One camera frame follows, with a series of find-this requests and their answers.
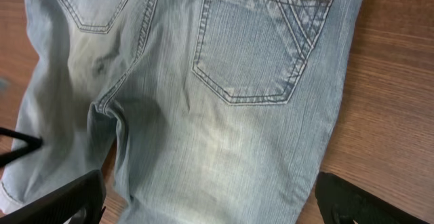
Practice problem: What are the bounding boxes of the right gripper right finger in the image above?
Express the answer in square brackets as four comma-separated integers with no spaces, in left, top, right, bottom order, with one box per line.
[315,172,427,224]

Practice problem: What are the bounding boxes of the light blue denim shorts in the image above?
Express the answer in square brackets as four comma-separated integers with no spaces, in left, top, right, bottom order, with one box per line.
[1,0,362,223]

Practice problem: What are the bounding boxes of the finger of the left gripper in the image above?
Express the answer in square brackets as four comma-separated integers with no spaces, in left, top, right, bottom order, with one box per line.
[1,128,43,167]

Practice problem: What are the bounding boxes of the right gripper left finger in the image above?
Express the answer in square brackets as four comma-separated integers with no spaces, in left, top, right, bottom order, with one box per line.
[1,170,106,224]

